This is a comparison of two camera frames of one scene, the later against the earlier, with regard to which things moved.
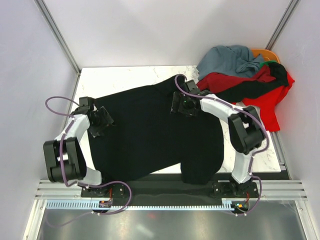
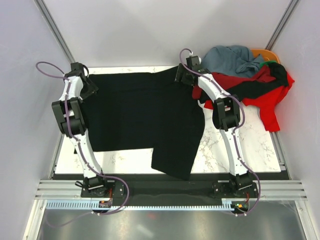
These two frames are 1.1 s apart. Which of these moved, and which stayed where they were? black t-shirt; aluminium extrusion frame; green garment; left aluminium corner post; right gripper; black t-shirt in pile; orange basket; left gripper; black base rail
Moved: left gripper; black t-shirt; right gripper
Stayed: black t-shirt in pile; green garment; left aluminium corner post; orange basket; aluminium extrusion frame; black base rail
